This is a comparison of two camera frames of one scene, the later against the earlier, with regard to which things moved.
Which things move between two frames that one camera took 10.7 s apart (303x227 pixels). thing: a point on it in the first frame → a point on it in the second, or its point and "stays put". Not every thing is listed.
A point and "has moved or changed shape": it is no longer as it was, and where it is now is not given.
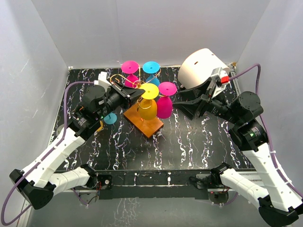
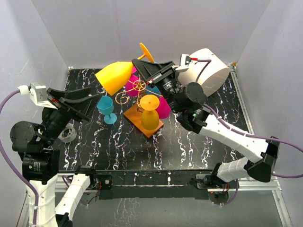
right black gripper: x=190 y=109 → x=151 y=71
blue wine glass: x=151 y=67 has moved or changed shape
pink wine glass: x=130 y=67 stays put
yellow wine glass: x=147 y=107 has moved or changed shape
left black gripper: x=133 y=93 → x=76 y=108
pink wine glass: x=164 y=107 stays put
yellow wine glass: x=101 y=126 → x=115 y=76
